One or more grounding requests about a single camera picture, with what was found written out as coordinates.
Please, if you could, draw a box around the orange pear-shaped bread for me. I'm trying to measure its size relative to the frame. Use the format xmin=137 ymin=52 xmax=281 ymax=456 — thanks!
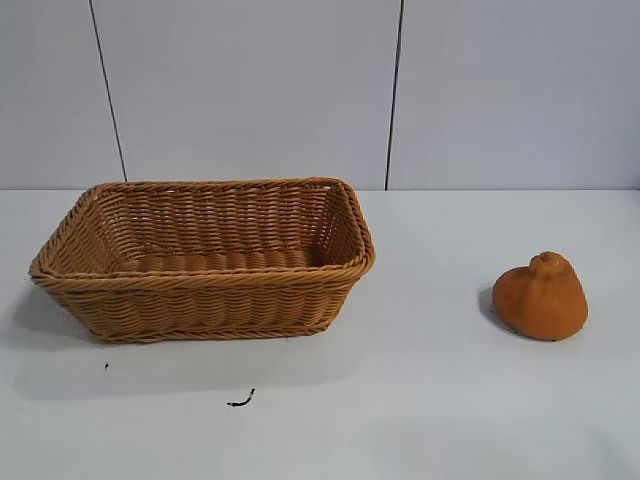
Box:
xmin=492 ymin=252 xmax=589 ymax=344

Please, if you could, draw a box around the brown woven wicker basket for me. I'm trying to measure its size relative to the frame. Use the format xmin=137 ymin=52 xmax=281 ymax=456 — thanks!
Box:
xmin=28 ymin=174 xmax=377 ymax=344

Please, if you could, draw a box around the curved black scrap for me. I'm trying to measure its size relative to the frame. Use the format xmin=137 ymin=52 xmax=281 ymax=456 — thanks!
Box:
xmin=226 ymin=388 xmax=257 ymax=408

